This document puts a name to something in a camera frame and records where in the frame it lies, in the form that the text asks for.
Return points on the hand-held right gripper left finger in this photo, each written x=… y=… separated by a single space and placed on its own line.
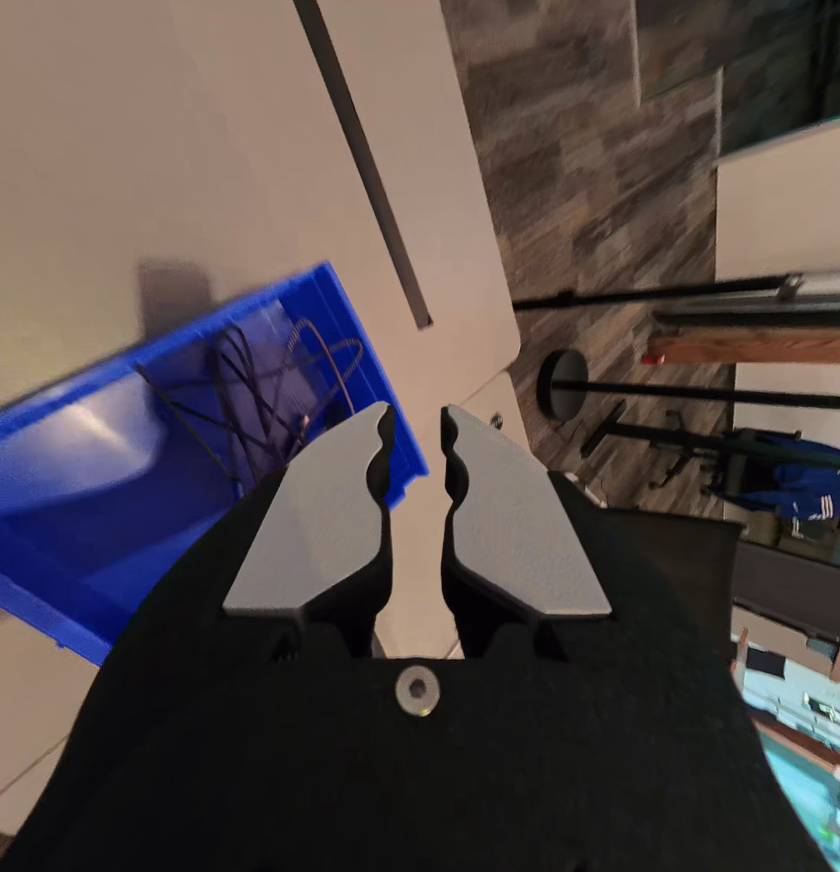
x=311 y=538

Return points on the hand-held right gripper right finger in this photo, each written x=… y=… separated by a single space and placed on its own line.
x=522 y=538

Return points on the blue plastic bin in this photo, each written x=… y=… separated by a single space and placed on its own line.
x=86 y=545

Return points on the grey desk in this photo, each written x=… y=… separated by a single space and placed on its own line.
x=120 y=136

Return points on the black round-base stand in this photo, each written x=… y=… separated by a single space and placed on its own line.
x=563 y=385

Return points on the black easel board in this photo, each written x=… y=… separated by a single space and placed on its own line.
x=685 y=565

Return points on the blue jacket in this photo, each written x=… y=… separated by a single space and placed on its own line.
x=801 y=490

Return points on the wooden post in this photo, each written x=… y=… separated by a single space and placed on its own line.
x=767 y=346

